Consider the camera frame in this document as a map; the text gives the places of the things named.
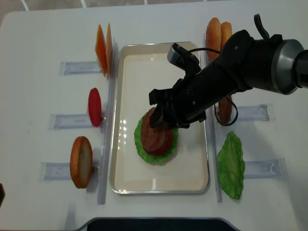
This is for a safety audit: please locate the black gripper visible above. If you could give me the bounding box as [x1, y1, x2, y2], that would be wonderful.
[149, 70, 225, 129]

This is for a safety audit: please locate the brown meat patty front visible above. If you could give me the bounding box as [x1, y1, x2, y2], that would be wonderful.
[141, 107, 168, 155]

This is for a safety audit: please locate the brown meat patty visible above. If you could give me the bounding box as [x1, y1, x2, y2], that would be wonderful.
[218, 95, 232, 124]
[141, 107, 168, 155]

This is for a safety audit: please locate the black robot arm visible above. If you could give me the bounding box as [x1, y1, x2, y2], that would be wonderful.
[149, 30, 308, 129]

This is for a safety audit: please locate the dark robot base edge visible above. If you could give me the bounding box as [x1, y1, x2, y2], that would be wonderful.
[87, 218, 237, 231]

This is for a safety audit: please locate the red tomato slice on tray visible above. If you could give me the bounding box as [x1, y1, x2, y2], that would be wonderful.
[155, 130, 173, 156]

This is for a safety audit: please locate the green lettuce leaf on tray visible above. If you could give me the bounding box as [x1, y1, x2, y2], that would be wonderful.
[134, 114, 179, 165]

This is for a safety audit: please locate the brown meat patty standing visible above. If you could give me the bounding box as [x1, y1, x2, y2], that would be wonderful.
[218, 95, 232, 124]

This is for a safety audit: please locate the red tomato slice standing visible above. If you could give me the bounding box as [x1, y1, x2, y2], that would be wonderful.
[88, 88, 102, 127]

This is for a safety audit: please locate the green lettuce leaf standing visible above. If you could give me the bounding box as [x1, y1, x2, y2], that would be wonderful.
[217, 131, 245, 200]

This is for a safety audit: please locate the orange cheese slice rear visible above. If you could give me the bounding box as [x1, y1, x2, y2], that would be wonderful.
[106, 24, 113, 76]

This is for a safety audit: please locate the orange cheese slice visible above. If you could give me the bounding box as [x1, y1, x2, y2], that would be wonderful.
[95, 24, 107, 77]
[106, 24, 113, 76]

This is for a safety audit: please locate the orange cheese slice front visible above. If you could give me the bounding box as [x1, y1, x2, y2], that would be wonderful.
[95, 24, 107, 77]

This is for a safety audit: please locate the white rectangular metal tray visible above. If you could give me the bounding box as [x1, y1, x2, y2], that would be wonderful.
[110, 43, 209, 194]

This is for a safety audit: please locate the top bun half standing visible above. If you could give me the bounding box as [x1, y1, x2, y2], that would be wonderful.
[70, 136, 93, 189]

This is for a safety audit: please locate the sesame bun half far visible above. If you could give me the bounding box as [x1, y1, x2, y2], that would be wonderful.
[205, 17, 221, 51]

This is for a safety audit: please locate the clear acrylic rack right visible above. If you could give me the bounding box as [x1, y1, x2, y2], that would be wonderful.
[203, 32, 287, 203]

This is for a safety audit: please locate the clear acrylic rack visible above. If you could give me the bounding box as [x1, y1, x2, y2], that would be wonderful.
[203, 32, 287, 203]
[39, 41, 119, 205]

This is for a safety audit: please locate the clear acrylic rack left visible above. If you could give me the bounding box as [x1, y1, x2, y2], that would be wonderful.
[39, 41, 119, 205]

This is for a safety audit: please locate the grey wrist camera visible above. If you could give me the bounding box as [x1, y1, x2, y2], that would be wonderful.
[167, 43, 201, 74]

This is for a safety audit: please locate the black camera cable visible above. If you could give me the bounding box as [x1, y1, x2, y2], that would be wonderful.
[187, 13, 269, 126]

